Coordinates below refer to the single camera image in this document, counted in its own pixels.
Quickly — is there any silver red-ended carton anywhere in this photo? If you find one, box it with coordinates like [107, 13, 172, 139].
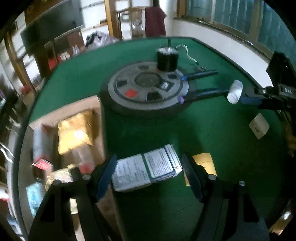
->
[33, 124, 54, 171]

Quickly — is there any dark red hanging cloth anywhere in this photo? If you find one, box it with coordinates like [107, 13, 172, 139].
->
[145, 6, 167, 37]

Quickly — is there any white cable with plug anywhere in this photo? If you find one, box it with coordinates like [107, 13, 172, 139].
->
[176, 44, 206, 71]

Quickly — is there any flat cardboard tray box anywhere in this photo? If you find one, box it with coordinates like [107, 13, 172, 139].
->
[18, 95, 130, 241]

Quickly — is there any black pen purple band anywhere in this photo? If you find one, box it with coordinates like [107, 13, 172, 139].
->
[178, 88, 229, 104]

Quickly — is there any white square charger block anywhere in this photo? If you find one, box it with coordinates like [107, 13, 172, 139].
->
[249, 113, 269, 140]

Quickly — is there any cream round-dial compact case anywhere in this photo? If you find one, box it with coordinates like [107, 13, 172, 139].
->
[45, 164, 77, 191]

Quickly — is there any white pill bottle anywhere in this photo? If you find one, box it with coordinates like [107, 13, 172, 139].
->
[227, 80, 243, 104]

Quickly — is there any black television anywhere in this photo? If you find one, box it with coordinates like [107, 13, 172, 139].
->
[21, 1, 84, 55]

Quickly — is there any white green medicine carton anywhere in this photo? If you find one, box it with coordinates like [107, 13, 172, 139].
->
[112, 144, 183, 192]

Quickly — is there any yellow foil packet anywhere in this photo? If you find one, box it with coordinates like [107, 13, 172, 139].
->
[58, 110, 94, 155]

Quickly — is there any grey round weight plate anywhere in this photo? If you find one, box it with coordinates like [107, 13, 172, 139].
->
[99, 61, 197, 120]

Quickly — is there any clear red-label bottle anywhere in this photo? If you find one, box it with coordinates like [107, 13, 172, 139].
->
[71, 144, 96, 174]

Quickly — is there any plastic bag pile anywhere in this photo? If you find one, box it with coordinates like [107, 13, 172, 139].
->
[85, 31, 119, 51]

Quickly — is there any black pen blue band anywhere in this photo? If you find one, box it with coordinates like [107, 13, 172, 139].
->
[181, 70, 219, 81]

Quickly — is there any black cylindrical motor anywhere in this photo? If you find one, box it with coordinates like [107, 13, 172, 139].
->
[157, 38, 179, 72]

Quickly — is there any teal cartoon tissue pack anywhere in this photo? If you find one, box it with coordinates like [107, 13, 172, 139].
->
[26, 182, 45, 217]

